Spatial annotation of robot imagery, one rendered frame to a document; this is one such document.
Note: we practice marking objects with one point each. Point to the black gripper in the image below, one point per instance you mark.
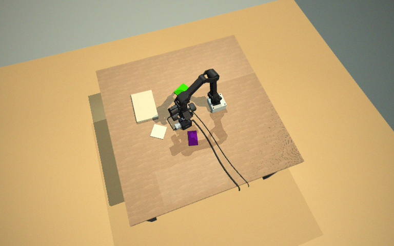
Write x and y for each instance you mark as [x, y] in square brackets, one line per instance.
[191, 107]

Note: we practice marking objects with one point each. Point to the bright green flat rectangular block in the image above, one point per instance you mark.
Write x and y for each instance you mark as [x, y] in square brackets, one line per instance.
[180, 89]

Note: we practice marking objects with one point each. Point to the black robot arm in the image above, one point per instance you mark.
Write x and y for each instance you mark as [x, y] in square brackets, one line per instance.
[183, 98]

